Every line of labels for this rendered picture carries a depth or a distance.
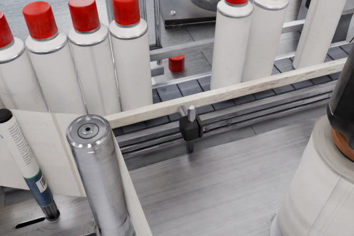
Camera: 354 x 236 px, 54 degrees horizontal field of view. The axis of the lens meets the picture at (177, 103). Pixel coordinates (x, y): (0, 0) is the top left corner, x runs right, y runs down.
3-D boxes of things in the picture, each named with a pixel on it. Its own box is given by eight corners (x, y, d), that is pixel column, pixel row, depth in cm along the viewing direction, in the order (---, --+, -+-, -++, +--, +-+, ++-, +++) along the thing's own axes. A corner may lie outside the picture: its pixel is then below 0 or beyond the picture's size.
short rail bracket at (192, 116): (184, 167, 55) (185, 115, 47) (178, 153, 57) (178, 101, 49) (203, 161, 56) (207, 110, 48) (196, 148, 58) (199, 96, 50)
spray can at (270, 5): (247, 94, 60) (270, -20, 46) (234, 75, 64) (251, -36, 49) (274, 87, 61) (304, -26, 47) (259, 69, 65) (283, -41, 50)
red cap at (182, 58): (178, 60, 75) (178, 47, 73) (187, 68, 73) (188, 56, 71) (165, 65, 74) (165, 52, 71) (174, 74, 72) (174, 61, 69)
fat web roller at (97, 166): (100, 253, 41) (63, 156, 28) (93, 218, 44) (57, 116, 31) (137, 241, 42) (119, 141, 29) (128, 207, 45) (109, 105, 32)
